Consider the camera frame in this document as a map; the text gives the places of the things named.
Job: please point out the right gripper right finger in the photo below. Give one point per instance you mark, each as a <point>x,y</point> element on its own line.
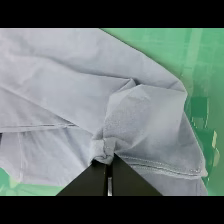
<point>130,181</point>

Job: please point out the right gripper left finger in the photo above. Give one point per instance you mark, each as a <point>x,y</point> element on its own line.
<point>89,181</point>

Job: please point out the light blue shirt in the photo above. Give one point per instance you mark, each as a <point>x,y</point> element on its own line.
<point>76,86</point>

